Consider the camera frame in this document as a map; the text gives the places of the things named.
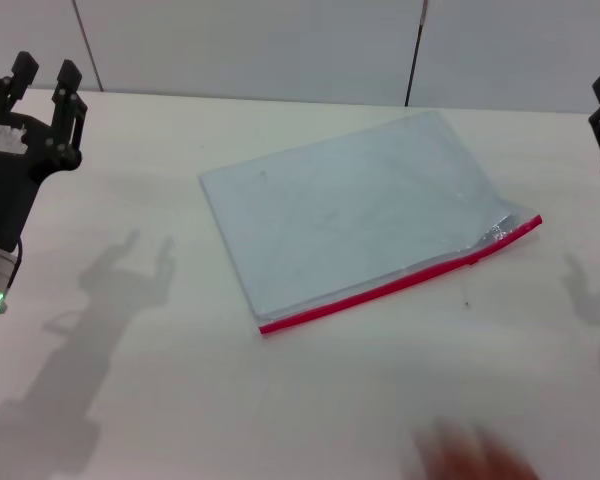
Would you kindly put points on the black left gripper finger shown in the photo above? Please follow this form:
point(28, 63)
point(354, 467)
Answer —
point(26, 65)
point(69, 80)

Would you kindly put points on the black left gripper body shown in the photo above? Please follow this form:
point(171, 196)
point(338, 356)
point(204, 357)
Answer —
point(0, 190)

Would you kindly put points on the red zip slider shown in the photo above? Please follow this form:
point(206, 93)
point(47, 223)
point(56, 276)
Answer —
point(472, 261)

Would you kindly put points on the clear document bag red zip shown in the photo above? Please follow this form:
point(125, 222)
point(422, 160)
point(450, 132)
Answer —
point(355, 215)

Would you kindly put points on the bare human hand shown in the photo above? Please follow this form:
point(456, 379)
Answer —
point(470, 460)

